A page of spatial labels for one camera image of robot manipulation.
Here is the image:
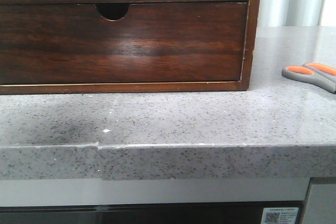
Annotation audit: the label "grey orange scissors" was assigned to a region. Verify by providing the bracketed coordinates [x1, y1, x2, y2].
[281, 62, 335, 94]

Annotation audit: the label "dark wooden drawer cabinet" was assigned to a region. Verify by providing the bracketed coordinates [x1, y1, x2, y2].
[1, 0, 260, 95]

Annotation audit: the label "black appliance under counter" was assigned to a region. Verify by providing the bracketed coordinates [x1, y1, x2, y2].
[1, 201, 303, 223]

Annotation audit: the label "white QR code sticker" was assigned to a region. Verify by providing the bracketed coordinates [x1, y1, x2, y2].
[261, 207, 299, 224]

